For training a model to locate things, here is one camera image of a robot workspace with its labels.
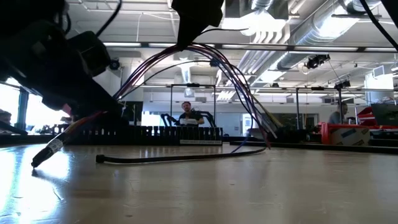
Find person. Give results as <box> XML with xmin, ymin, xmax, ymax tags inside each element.
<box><xmin>178</xmin><ymin>101</ymin><xmax>205</xmax><ymax>127</ymax></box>
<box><xmin>0</xmin><ymin>109</ymin><xmax>13</xmax><ymax>125</ymax></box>
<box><xmin>328</xmin><ymin>102</ymin><xmax>349</xmax><ymax>125</ymax></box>

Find cardboard box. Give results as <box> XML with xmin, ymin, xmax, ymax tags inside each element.
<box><xmin>329</xmin><ymin>127</ymin><xmax>371</xmax><ymax>146</ymax></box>

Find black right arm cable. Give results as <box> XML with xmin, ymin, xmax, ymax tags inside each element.
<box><xmin>359</xmin><ymin>0</ymin><xmax>398</xmax><ymax>51</ymax></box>

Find black overhead camera rig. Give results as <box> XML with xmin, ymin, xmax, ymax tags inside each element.
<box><xmin>304</xmin><ymin>54</ymin><xmax>331</xmax><ymax>70</ymax></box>

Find multicoloured wire harness bundle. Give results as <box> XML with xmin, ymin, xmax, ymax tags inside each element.
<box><xmin>30</xmin><ymin>42</ymin><xmax>284</xmax><ymax>169</ymax></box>

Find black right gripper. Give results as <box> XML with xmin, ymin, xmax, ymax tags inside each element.
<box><xmin>170</xmin><ymin>0</ymin><xmax>224</xmax><ymax>51</ymax></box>

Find black glossy camera cable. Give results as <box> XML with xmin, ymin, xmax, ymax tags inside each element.
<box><xmin>95</xmin><ymin>0</ymin><xmax>123</xmax><ymax>37</ymax></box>

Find dark angled monitor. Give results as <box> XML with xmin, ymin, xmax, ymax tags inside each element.
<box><xmin>371</xmin><ymin>103</ymin><xmax>398</xmax><ymax>127</ymax></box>

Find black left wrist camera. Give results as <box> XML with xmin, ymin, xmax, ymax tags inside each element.
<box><xmin>67</xmin><ymin>30</ymin><xmax>112</xmax><ymax>78</ymax></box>

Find black slotted cable duct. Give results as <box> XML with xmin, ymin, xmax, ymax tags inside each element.
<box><xmin>51</xmin><ymin>124</ymin><xmax>223</xmax><ymax>146</ymax></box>

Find black background station frame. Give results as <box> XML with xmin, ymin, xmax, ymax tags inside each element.
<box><xmin>170</xmin><ymin>83</ymin><xmax>216</xmax><ymax>127</ymax></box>

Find black camera stand pole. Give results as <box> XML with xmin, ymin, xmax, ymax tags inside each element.
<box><xmin>333</xmin><ymin>80</ymin><xmax>352</xmax><ymax>125</ymax></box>

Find red metal rack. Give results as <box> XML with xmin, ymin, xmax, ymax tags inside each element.
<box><xmin>320</xmin><ymin>106</ymin><xmax>398</xmax><ymax>146</ymax></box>

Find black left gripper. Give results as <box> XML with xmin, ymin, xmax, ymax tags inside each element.
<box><xmin>0</xmin><ymin>21</ymin><xmax>129</xmax><ymax>128</ymax></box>

